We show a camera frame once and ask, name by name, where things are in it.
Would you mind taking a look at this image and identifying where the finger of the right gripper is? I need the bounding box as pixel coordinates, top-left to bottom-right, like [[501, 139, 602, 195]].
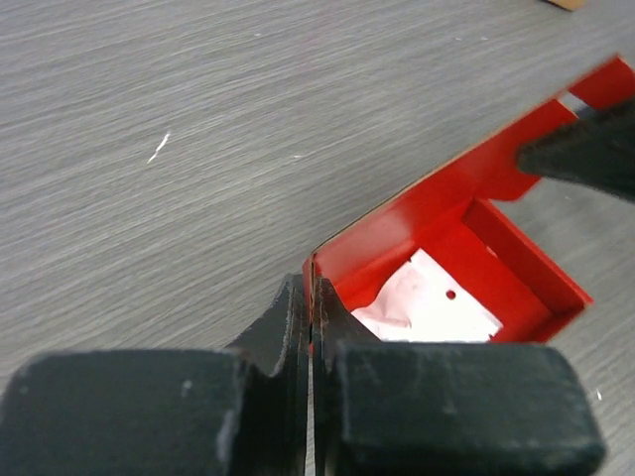
[[516, 97, 634, 202]]

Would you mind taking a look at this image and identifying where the white paper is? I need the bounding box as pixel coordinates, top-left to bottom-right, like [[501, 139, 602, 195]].
[[351, 250, 503, 343]]

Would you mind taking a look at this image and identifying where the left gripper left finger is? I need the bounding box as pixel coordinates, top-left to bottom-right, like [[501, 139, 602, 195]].
[[1, 275, 310, 475]]

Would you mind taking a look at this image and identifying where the red paper box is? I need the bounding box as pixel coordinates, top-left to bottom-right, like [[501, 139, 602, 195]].
[[304, 56, 634, 342]]

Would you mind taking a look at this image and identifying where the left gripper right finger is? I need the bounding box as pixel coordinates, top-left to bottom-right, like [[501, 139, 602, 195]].
[[311, 277, 606, 475]]

